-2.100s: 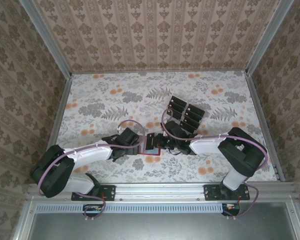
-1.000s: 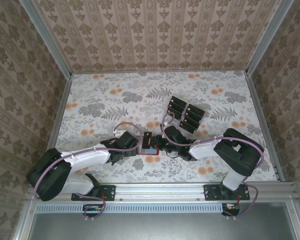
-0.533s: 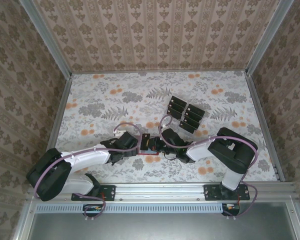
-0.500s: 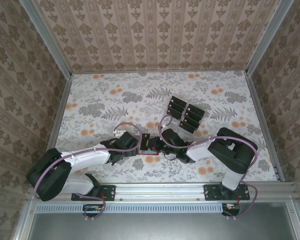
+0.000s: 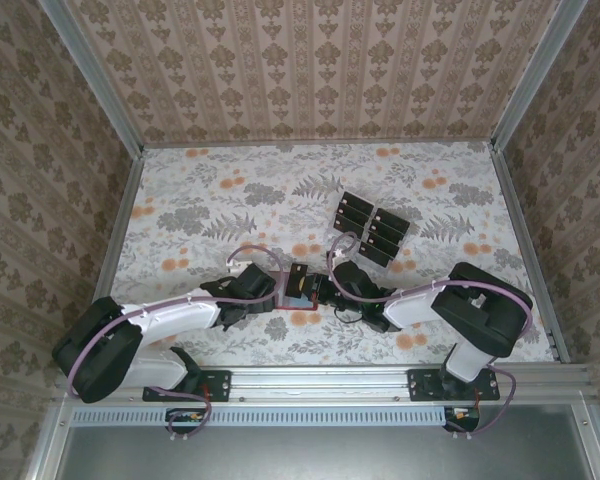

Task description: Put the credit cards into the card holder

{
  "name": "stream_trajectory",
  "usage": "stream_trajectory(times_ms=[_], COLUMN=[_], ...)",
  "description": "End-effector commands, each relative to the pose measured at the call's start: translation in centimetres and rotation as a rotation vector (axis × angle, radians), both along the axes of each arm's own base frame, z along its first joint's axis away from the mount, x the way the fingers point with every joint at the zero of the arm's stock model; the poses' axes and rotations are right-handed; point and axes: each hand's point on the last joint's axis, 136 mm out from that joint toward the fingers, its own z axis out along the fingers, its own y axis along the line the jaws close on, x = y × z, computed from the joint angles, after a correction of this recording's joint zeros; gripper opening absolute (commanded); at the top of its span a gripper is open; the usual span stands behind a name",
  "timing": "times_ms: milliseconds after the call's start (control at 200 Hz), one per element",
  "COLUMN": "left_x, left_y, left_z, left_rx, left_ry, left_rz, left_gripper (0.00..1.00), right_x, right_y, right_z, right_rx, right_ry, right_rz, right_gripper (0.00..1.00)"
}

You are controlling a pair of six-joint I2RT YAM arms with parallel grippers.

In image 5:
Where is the aluminium frame post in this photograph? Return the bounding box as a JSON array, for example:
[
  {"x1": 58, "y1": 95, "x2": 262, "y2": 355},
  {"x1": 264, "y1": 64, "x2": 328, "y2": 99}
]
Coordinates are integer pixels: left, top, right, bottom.
[
  {"x1": 492, "y1": 0, "x2": 589, "y2": 151},
  {"x1": 37, "y1": 0, "x2": 146, "y2": 157}
]

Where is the purple cable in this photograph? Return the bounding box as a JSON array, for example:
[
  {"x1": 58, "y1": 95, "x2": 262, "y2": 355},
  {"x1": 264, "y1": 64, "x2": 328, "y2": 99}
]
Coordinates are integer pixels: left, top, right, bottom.
[
  {"x1": 328, "y1": 232, "x2": 534, "y2": 441},
  {"x1": 67, "y1": 244, "x2": 284, "y2": 444}
]

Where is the aluminium side rail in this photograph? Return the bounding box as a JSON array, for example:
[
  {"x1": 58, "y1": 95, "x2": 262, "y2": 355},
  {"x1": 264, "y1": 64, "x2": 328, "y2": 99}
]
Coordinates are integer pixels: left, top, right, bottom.
[
  {"x1": 90, "y1": 147, "x2": 147, "y2": 311},
  {"x1": 488, "y1": 142, "x2": 572, "y2": 365}
]

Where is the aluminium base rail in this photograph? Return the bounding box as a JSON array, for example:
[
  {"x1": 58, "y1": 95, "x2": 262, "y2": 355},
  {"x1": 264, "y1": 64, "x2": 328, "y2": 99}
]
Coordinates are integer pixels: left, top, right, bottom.
[{"x1": 54, "y1": 364, "x2": 594, "y2": 404}]

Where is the black credit card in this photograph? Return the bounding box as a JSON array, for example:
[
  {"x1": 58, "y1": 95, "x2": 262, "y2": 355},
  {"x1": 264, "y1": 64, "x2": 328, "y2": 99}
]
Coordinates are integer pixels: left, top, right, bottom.
[
  {"x1": 358, "y1": 240, "x2": 396, "y2": 269},
  {"x1": 368, "y1": 218, "x2": 407, "y2": 244},
  {"x1": 288, "y1": 263, "x2": 311, "y2": 297},
  {"x1": 373, "y1": 207, "x2": 412, "y2": 232},
  {"x1": 337, "y1": 202, "x2": 372, "y2": 224},
  {"x1": 333, "y1": 212, "x2": 369, "y2": 236},
  {"x1": 363, "y1": 229, "x2": 402, "y2": 256},
  {"x1": 340, "y1": 191, "x2": 375, "y2": 214}
]

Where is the clear acrylic card stand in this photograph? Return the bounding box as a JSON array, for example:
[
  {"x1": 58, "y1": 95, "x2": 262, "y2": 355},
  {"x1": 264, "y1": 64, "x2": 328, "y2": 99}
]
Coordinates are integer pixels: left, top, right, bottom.
[{"x1": 327, "y1": 189, "x2": 414, "y2": 274}]

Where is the red leather card holder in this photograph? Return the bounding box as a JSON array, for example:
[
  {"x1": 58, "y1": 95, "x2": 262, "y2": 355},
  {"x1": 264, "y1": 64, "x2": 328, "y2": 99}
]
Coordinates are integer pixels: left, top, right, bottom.
[{"x1": 275, "y1": 271, "x2": 317, "y2": 313}]

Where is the grey metal panel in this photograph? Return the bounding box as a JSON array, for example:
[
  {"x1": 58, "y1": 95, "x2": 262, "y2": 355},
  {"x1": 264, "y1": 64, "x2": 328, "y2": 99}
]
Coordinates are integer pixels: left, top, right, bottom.
[{"x1": 59, "y1": 404, "x2": 589, "y2": 480}]

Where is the white slotted cable duct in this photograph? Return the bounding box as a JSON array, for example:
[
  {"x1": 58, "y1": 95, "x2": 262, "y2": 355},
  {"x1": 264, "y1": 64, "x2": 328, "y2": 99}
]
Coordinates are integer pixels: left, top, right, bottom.
[{"x1": 72, "y1": 408, "x2": 454, "y2": 428}]

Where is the black controller box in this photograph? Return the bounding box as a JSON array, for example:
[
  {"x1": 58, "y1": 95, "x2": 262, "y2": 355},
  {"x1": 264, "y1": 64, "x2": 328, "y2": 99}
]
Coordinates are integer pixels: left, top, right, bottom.
[
  {"x1": 165, "y1": 407, "x2": 207, "y2": 434},
  {"x1": 443, "y1": 405, "x2": 481, "y2": 432}
]

